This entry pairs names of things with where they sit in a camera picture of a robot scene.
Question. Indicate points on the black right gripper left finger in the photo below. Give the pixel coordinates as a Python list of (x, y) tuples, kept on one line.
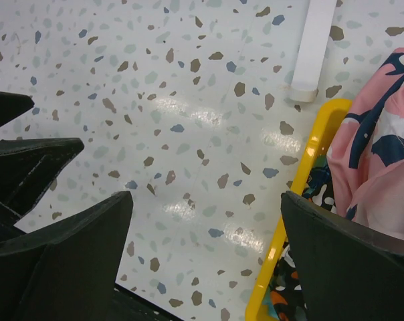
[(66, 270)]

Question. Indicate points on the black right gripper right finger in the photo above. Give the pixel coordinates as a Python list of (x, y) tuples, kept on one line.
[(347, 271)]

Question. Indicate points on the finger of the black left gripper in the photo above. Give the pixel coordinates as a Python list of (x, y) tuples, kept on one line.
[(27, 170), (13, 105)]

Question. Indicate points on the blue orange patterned shorts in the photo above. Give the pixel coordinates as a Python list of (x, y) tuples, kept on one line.
[(284, 297)]

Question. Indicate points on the pink floral shorts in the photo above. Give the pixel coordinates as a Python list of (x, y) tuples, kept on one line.
[(366, 155)]

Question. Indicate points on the white clothes rack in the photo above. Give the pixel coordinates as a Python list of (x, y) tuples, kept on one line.
[(304, 85)]

